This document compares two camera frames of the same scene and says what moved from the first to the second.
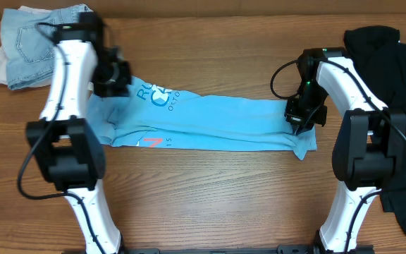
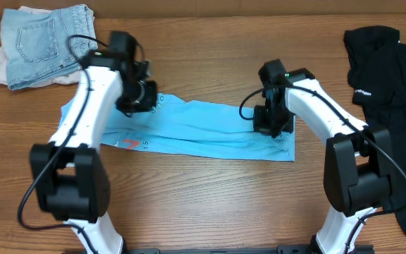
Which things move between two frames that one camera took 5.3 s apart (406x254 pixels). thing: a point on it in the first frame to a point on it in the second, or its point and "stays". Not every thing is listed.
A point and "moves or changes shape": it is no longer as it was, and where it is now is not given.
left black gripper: (112, 89) to (141, 102)
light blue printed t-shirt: (152, 114) moves or changes shape
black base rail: (282, 249) stays
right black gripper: (298, 117) to (268, 121)
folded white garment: (0, 70) stays
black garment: (395, 75) stays
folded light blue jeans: (29, 49) stays
